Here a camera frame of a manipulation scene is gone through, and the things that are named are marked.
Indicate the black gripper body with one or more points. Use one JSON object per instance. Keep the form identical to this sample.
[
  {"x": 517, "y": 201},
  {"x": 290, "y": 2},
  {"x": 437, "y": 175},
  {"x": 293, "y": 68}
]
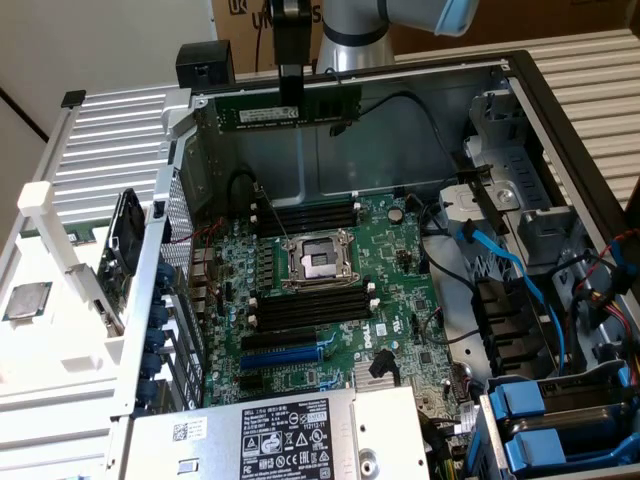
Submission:
[{"x": 295, "y": 30}]

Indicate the green RAM stick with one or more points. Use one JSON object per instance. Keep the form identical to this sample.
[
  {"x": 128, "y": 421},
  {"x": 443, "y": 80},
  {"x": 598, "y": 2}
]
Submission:
[
  {"x": 340, "y": 102},
  {"x": 82, "y": 235}
]

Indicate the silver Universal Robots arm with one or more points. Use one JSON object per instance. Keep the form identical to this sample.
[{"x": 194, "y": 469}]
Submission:
[{"x": 345, "y": 50}]

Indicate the printed Universal Robots cardboard box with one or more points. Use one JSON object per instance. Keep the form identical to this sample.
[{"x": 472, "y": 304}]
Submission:
[{"x": 240, "y": 35}]

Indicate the black plastic box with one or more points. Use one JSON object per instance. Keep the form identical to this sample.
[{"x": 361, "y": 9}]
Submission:
[{"x": 205, "y": 60}]

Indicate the thin socket locking lever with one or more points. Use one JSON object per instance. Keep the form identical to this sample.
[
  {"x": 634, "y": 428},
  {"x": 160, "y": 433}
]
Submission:
[{"x": 272, "y": 212}]

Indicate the open black PC case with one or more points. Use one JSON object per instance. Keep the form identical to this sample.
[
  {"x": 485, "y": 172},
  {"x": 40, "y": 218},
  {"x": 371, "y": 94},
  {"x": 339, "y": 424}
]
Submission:
[{"x": 410, "y": 150}]

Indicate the round coin battery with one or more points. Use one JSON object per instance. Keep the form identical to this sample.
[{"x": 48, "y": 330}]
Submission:
[{"x": 396, "y": 214}]

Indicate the silver CPU socket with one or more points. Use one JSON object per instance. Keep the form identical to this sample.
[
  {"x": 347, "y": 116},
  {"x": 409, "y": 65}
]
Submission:
[{"x": 320, "y": 257}]

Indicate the black table corner cap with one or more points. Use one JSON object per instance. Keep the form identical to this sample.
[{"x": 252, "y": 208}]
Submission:
[{"x": 73, "y": 98}]

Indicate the black graphics card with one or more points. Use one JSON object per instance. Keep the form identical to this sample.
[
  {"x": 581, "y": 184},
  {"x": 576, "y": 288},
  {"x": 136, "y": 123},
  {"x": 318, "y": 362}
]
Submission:
[{"x": 125, "y": 235}]

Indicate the blue slot retention clip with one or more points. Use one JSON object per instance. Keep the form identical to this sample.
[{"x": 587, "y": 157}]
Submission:
[
  {"x": 166, "y": 274},
  {"x": 148, "y": 391},
  {"x": 160, "y": 313},
  {"x": 152, "y": 363},
  {"x": 156, "y": 338}
]

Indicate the silver metal drive cage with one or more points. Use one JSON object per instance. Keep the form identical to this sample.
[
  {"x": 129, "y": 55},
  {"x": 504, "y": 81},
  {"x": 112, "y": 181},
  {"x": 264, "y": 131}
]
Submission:
[{"x": 505, "y": 150}]

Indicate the green Dell motherboard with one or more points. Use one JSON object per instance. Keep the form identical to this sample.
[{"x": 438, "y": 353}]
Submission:
[{"x": 400, "y": 300}]

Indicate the long black expansion slot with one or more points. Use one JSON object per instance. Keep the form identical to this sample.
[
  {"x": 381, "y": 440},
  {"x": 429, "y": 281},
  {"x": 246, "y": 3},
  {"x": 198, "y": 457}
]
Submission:
[{"x": 280, "y": 341}]

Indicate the plain brown cardboard box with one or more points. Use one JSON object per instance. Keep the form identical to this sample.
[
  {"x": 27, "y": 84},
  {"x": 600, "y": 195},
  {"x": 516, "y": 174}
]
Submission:
[{"x": 550, "y": 20}]

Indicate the long blue expansion slot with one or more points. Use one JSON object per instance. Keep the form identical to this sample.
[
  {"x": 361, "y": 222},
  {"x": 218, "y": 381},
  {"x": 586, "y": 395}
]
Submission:
[{"x": 280, "y": 358}]

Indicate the short black expansion slot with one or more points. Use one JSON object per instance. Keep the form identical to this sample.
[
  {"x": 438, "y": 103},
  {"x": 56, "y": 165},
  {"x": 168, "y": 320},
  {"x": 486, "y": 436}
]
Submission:
[{"x": 251, "y": 382}]

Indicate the silver finned heatsink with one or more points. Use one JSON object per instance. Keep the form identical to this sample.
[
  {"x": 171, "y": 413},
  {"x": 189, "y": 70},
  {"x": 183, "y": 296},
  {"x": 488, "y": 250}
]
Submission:
[{"x": 362, "y": 380}]

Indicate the black fan shroud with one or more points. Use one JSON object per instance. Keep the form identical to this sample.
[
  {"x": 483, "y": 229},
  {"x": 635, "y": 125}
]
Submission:
[{"x": 505, "y": 325}]

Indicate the white parts rack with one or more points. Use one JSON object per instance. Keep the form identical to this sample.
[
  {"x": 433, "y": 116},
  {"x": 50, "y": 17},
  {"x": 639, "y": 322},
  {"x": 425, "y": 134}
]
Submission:
[{"x": 60, "y": 325}]

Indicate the silver CPU chip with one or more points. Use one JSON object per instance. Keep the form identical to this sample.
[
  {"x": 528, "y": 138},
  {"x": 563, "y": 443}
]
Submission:
[{"x": 26, "y": 301}]

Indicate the silver power supply unit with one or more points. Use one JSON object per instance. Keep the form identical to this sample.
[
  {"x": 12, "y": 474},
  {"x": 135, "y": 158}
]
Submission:
[{"x": 210, "y": 450}]

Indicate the disk bay with blue rails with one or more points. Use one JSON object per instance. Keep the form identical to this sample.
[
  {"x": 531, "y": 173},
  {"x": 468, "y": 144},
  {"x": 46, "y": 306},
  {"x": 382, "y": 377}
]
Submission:
[{"x": 520, "y": 400}]

